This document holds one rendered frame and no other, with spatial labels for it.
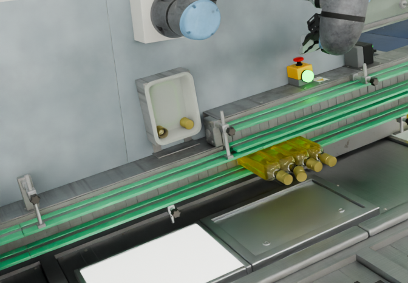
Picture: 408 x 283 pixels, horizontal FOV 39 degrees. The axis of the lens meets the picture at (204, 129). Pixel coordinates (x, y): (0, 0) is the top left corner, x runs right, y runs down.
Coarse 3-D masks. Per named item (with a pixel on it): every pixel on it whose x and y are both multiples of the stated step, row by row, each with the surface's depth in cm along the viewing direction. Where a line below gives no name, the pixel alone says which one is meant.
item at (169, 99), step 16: (160, 80) 189; (176, 80) 200; (192, 80) 195; (160, 96) 199; (176, 96) 201; (192, 96) 197; (160, 112) 200; (176, 112) 203; (192, 112) 201; (176, 128) 204; (192, 128) 202; (160, 144) 195
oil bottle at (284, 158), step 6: (264, 150) 199; (270, 150) 199; (276, 150) 198; (270, 156) 195; (276, 156) 193; (282, 156) 192; (288, 156) 192; (282, 162) 190; (288, 162) 190; (294, 162) 191; (282, 168) 190
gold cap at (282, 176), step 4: (280, 172) 184; (284, 172) 184; (276, 176) 185; (280, 176) 183; (284, 176) 182; (288, 176) 182; (280, 180) 183; (284, 180) 181; (288, 180) 182; (292, 180) 183; (288, 184) 183
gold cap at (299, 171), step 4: (296, 168) 185; (300, 168) 184; (296, 172) 184; (300, 172) 182; (304, 172) 182; (296, 176) 183; (300, 176) 183; (304, 176) 183; (300, 180) 183; (304, 180) 183
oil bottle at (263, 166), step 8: (256, 152) 199; (240, 160) 203; (248, 160) 197; (256, 160) 193; (264, 160) 192; (272, 160) 191; (248, 168) 199; (256, 168) 194; (264, 168) 188; (272, 168) 187; (280, 168) 189; (264, 176) 190; (272, 176) 188
